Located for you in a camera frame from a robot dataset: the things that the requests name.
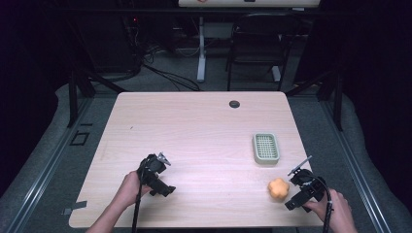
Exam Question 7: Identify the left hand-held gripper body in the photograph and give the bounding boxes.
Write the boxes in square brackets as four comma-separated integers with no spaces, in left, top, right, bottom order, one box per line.
[138,151,172,184]

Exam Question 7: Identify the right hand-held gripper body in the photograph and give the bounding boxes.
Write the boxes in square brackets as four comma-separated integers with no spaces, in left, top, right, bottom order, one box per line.
[287,154,327,202]

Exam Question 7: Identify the person's left hand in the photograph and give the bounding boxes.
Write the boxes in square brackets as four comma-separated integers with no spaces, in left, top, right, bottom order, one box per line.
[118,170,154,209]

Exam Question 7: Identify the person's right hand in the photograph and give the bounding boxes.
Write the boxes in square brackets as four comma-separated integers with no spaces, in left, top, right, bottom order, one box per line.
[302,189,355,228]

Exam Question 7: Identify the orange flower-shaped soap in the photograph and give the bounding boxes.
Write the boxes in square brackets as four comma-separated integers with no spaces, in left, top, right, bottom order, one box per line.
[267,177,291,201]

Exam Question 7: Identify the green soap dish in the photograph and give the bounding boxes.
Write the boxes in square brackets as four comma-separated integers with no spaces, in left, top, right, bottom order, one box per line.
[252,131,281,166]

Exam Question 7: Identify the grey tape piece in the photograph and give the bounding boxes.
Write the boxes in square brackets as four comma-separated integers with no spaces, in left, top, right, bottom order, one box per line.
[60,200,88,216]

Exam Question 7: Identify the black tape square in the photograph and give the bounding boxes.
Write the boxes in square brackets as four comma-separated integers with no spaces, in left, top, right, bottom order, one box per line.
[69,129,90,147]

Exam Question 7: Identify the black metal stand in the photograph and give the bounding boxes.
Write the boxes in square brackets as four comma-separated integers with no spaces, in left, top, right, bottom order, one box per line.
[65,62,128,129]
[284,68,345,132]

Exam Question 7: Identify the white desk leg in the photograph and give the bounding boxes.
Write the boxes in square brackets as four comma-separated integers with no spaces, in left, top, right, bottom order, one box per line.
[196,16,208,83]
[271,65,283,83]

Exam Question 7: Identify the dark equipment cabinet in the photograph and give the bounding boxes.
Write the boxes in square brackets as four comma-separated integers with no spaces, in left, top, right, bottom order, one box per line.
[91,14,142,74]

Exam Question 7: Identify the black folding chair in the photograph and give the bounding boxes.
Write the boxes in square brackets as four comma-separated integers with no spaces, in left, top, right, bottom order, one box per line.
[224,13,301,92]

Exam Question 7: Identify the right hand-held gripper black cable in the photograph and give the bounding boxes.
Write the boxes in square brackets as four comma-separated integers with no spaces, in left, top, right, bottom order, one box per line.
[307,174,335,233]

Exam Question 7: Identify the hand-held gripper black cable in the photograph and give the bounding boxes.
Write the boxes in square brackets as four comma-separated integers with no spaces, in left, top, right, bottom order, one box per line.
[130,161,148,233]
[307,174,335,233]

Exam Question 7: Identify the left hand-held gripper black cable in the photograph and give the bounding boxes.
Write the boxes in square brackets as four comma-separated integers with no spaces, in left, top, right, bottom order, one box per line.
[130,161,148,233]

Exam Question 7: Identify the metal floor rail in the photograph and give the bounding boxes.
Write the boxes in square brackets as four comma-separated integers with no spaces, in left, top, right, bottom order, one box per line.
[320,99,394,233]
[5,96,95,233]

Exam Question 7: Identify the black floor cables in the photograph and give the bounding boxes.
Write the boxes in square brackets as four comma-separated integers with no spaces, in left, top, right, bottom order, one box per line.
[141,61,202,92]

